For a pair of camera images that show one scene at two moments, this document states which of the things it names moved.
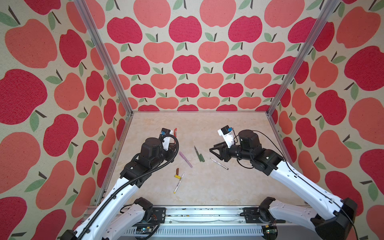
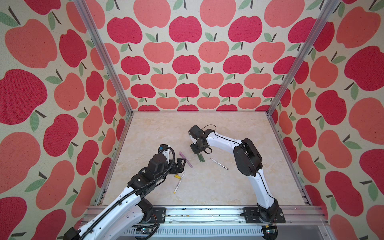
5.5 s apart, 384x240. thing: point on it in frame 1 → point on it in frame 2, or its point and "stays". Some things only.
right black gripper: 223,149 → 193,149
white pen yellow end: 179,183 stays
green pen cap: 202,157 stays
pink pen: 184,157 stays
